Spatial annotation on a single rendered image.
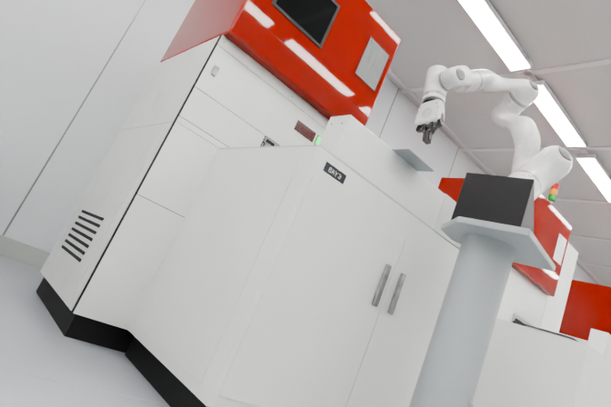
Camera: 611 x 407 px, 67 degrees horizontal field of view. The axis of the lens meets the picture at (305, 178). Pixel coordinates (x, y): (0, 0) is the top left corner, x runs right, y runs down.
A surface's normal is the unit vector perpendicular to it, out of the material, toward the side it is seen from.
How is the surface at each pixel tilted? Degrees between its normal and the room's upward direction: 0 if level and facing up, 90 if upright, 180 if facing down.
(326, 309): 90
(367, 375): 90
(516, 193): 90
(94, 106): 90
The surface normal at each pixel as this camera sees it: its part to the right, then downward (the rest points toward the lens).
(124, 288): 0.62, 0.04
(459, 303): -0.54, -0.44
